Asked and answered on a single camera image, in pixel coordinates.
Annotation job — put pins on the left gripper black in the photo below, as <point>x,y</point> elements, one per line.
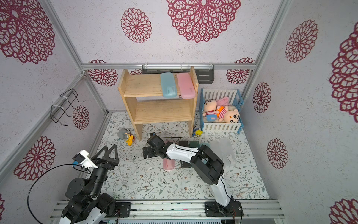
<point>111,163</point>

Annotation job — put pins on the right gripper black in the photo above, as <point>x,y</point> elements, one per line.
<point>151,151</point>

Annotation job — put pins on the pink pencil case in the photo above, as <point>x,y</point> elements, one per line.
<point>187,90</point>
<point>168,164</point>

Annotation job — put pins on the dark grey pencil case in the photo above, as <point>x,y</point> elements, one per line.
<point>184,165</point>

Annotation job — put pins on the dark green pencil case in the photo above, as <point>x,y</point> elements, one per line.
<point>194,144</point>

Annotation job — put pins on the light blue pencil case top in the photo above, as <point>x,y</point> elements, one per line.
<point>168,85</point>

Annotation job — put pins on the clear frosted pencil case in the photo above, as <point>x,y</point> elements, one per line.
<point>228,153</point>

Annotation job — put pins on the teal pencil case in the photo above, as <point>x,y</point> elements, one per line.
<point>205,144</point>

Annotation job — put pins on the clear pencil case with label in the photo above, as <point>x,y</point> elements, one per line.
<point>216,147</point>

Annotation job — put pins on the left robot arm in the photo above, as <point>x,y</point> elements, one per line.
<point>87,205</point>

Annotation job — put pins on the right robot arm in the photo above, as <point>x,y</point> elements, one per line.
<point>208,166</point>

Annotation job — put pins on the wooden two-tier shelf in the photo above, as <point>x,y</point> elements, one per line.
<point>155,111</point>

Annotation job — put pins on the yellow and grey toy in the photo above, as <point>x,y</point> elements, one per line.
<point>126,135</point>

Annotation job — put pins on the small yellow blue toy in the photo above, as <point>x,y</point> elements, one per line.
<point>197,132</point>

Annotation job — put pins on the pink rabbit plush doll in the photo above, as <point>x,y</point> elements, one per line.
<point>210,107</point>

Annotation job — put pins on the cartoon boy plush doll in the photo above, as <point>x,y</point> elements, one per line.
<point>226,115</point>

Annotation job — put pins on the white and blue toy crib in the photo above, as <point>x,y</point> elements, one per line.
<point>235,102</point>

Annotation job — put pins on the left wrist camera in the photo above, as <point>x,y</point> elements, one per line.
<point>82,159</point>

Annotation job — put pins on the black wire wall rack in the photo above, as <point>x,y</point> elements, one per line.
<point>58,111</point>

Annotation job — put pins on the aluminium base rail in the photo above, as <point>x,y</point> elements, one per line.
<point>267,211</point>

